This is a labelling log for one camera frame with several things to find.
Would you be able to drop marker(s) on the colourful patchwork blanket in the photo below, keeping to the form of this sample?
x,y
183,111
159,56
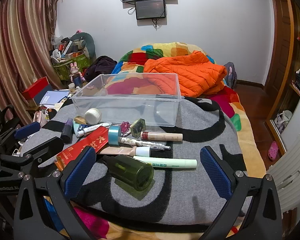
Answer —
x,y
242,135

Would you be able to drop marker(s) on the pink hair clip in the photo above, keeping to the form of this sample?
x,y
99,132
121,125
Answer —
x,y
125,127

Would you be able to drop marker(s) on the wooden wardrobe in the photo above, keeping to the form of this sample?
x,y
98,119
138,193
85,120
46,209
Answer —
x,y
282,55

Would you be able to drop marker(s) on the beige tube with white cap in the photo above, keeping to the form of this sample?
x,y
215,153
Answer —
x,y
126,151

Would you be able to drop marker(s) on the blue tape roll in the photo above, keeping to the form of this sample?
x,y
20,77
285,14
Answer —
x,y
113,135

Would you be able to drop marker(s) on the pink bunny toy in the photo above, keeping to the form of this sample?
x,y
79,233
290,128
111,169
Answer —
x,y
75,71

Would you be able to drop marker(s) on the dark green bottle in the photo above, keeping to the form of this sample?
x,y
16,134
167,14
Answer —
x,y
131,171

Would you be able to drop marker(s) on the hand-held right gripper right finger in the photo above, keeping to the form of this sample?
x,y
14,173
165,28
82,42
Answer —
x,y
216,172

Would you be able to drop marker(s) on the dark purple clothing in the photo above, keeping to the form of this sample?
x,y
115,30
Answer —
x,y
100,66

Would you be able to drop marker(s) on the dark purple bottle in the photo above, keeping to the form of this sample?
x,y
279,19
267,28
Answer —
x,y
67,130

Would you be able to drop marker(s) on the white tape roll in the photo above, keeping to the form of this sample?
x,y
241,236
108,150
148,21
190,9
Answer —
x,y
93,115

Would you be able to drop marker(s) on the blue and white folder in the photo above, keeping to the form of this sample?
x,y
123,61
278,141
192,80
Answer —
x,y
53,97

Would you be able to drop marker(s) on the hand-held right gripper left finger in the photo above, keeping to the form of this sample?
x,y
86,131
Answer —
x,y
78,172

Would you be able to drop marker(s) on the grey green neck pillow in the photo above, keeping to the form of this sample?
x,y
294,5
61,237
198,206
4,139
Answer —
x,y
88,43

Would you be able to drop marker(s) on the green storage basket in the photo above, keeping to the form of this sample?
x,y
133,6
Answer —
x,y
65,70

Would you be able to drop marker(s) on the beige tube with red band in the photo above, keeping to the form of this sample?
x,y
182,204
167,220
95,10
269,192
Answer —
x,y
162,136

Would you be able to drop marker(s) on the small gold case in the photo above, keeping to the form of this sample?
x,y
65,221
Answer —
x,y
80,120

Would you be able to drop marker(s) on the red box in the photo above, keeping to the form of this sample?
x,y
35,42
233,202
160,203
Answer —
x,y
35,88

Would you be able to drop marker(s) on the black chair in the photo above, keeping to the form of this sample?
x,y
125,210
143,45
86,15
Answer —
x,y
0,120

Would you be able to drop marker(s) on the pale teal tube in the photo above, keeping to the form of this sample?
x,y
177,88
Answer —
x,y
77,127

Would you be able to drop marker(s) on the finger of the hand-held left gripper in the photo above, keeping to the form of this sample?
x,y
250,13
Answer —
x,y
46,150
27,130

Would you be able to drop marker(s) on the grey and black blanket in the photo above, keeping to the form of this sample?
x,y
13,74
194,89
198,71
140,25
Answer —
x,y
190,192

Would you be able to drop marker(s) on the red paper packet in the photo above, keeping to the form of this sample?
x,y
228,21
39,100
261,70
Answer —
x,y
83,146

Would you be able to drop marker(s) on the light green tube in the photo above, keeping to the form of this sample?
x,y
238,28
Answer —
x,y
165,162

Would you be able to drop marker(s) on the orange down jacket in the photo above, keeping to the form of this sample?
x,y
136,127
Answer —
x,y
187,72

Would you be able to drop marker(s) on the white sneakers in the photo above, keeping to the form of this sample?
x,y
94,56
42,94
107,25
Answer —
x,y
283,121

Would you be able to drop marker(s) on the clear plastic storage box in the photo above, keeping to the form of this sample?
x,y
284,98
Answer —
x,y
130,100

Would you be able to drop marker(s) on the grey purple backpack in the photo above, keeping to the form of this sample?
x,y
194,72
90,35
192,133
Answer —
x,y
231,73

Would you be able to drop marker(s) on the white tube with red print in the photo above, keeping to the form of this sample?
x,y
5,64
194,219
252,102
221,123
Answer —
x,y
95,128

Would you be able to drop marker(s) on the small wall monitor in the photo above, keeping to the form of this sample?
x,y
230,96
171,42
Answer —
x,y
150,8

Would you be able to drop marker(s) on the pink clog shoe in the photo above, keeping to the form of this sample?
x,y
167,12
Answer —
x,y
273,151

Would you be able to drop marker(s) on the white ribbed suitcase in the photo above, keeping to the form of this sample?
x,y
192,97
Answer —
x,y
295,170

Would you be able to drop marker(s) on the striped pink curtain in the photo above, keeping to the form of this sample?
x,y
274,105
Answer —
x,y
17,45

